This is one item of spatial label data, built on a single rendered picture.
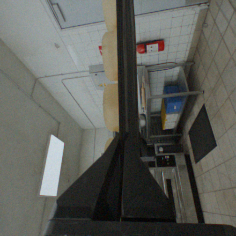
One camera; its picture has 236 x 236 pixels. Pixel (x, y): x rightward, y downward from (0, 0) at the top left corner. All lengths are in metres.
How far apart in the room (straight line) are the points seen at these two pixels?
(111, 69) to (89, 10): 2.46
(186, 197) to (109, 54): 3.75
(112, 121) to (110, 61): 0.06
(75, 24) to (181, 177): 3.43
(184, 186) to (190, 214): 0.50
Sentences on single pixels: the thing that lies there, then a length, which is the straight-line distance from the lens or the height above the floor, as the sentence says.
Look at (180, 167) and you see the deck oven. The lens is 3.90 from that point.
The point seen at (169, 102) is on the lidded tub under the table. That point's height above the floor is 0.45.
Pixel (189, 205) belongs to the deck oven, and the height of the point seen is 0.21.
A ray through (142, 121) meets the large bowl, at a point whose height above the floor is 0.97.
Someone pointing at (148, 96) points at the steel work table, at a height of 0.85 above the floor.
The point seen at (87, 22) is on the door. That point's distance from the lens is 2.70.
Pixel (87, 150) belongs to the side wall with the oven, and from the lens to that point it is 5.32.
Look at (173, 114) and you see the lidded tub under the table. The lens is 3.58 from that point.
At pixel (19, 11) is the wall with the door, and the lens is 2.86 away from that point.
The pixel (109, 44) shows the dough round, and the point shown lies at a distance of 0.17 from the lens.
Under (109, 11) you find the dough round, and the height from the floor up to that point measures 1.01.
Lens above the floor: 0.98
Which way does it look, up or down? 8 degrees up
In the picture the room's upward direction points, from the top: 95 degrees counter-clockwise
